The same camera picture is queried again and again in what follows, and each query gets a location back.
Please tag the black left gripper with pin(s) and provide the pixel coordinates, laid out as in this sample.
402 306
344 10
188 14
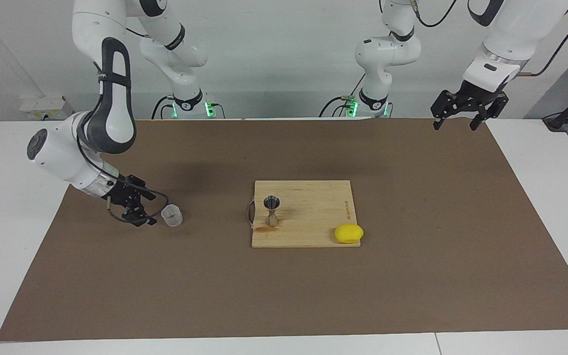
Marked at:
474 98

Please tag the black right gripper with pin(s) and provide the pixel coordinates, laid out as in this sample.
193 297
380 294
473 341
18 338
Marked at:
125 192

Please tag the clear plastic cup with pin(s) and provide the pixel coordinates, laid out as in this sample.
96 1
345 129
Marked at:
172 217

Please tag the steel double jigger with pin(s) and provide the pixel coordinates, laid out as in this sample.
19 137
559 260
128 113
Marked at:
272 221

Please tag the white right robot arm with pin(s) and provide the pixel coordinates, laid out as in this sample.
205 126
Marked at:
116 98

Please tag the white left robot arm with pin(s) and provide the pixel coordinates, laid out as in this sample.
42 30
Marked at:
511 29

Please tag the brown table mat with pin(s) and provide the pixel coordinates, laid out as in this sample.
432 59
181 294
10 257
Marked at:
165 286

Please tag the yellow lemon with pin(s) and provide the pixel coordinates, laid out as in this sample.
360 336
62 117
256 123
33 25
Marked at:
348 233

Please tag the wooden cutting board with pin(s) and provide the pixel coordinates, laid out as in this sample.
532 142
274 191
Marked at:
323 217

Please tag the white wall power strip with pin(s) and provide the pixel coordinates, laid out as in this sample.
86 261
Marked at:
42 104

